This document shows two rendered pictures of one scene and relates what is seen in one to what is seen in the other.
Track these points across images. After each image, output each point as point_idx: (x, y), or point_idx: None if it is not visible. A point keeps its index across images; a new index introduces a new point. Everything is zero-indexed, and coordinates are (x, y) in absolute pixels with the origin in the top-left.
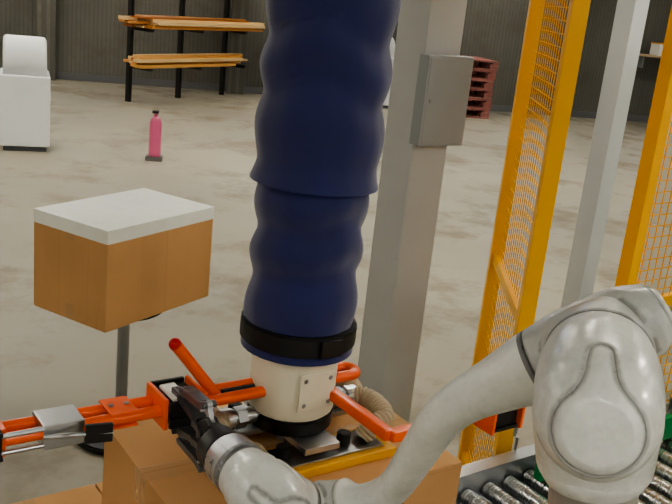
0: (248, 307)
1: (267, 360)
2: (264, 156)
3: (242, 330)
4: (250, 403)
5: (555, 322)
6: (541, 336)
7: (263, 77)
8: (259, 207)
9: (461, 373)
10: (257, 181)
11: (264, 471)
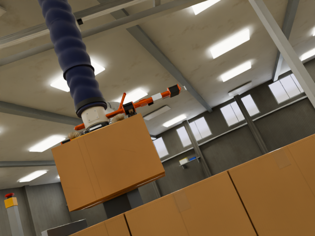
0: (102, 95)
1: (106, 108)
2: (91, 63)
3: (104, 100)
4: (108, 121)
5: (107, 103)
6: (107, 105)
7: (85, 47)
8: (93, 73)
9: (110, 108)
10: (93, 67)
11: None
